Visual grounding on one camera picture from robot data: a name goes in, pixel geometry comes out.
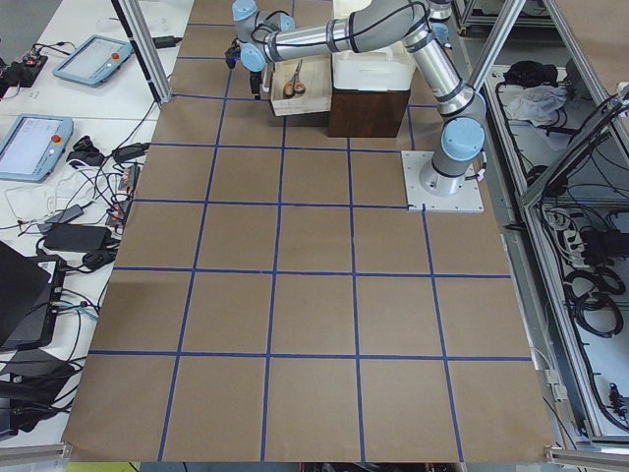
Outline white foam box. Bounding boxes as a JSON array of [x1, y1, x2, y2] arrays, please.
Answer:
[[329, 0, 419, 93]]

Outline white crumpled cloth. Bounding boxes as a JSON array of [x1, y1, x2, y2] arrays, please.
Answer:
[[505, 86, 568, 126]]

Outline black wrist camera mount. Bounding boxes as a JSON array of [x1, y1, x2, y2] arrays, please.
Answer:
[[224, 39, 241, 70]]

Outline black laptop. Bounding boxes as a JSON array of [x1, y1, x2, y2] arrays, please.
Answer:
[[1, 243, 66, 351]]

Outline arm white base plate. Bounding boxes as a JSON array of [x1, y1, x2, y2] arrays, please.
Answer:
[[401, 150, 485, 213]]

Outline aluminium frame rail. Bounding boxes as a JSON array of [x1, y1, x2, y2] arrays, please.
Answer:
[[520, 0, 629, 207]]

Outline lower blue teach pendant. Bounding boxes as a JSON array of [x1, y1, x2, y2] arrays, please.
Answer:
[[1, 114, 74, 183]]

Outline light wooden drawer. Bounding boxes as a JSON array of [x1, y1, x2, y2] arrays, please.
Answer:
[[270, 55, 332, 117]]

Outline aluminium frame post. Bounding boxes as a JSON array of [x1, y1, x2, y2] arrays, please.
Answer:
[[111, 0, 172, 106]]

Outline white drawer handle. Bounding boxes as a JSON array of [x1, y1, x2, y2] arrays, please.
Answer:
[[261, 65, 273, 94]]

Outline grey orange handled scissors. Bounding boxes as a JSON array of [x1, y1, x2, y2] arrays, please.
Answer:
[[283, 60, 306, 98]]

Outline upper blue teach pendant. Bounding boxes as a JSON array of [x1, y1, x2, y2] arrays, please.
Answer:
[[52, 34, 134, 87]]

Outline blue teach pendant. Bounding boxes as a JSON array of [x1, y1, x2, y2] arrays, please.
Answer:
[[52, 34, 134, 87], [1, 114, 74, 183]]

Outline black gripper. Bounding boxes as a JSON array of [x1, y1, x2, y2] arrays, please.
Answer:
[[250, 71, 262, 100]]

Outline dark brown wooden cabinet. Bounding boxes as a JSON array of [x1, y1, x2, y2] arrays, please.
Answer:
[[327, 88, 411, 138]]

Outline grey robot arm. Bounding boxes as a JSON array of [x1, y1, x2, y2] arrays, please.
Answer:
[[232, 1, 486, 197]]

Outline black power adapter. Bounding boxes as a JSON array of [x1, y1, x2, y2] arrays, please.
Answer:
[[43, 224, 112, 253]]

